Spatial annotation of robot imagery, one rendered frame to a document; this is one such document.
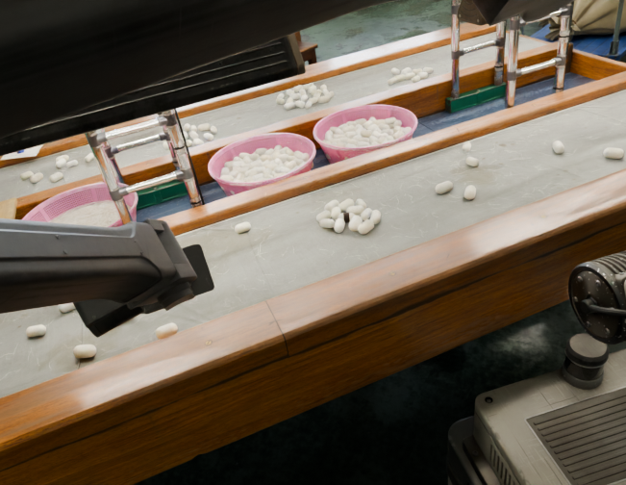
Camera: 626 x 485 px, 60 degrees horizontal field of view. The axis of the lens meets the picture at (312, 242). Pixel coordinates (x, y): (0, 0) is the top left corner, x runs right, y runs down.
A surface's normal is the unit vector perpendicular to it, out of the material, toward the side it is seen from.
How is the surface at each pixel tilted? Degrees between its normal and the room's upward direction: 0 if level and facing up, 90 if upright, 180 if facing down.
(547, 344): 0
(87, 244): 68
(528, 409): 0
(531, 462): 1
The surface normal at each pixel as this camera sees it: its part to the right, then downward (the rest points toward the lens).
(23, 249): 0.85, -0.52
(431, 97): 0.37, 0.49
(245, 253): -0.14, -0.81
